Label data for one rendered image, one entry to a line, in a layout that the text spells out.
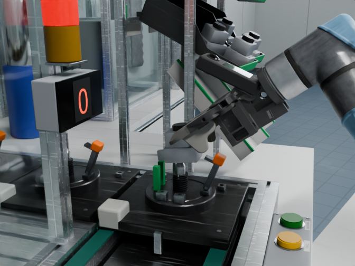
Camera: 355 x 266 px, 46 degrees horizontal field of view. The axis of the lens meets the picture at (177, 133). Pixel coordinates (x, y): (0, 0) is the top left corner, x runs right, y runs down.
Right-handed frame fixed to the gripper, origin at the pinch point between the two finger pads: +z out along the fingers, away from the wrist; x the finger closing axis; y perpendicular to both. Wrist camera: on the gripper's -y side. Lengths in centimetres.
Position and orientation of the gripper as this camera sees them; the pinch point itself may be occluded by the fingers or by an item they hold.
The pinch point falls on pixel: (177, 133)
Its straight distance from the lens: 78.8
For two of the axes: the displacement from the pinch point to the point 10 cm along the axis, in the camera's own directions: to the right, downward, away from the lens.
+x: 3.0, -2.8, 9.1
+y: 5.7, 8.2, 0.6
